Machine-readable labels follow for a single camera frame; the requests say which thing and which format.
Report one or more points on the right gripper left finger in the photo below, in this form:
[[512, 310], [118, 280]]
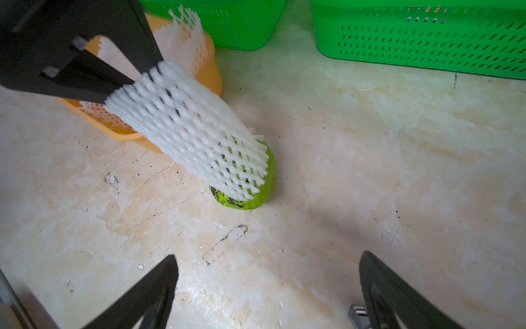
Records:
[[148, 303]]

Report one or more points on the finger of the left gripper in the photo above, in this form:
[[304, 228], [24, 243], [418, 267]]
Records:
[[44, 46]]

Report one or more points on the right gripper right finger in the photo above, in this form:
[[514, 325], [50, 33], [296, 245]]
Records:
[[390, 302]]

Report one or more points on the foam nets pile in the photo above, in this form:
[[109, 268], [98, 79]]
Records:
[[181, 41]]

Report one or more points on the yellow plastic bowl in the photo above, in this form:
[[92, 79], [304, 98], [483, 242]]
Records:
[[157, 78]]

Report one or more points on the empty green plastic basket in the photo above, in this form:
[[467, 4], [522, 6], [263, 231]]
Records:
[[240, 25]]

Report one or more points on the green basket with fruit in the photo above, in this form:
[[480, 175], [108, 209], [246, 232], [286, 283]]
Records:
[[478, 37]]

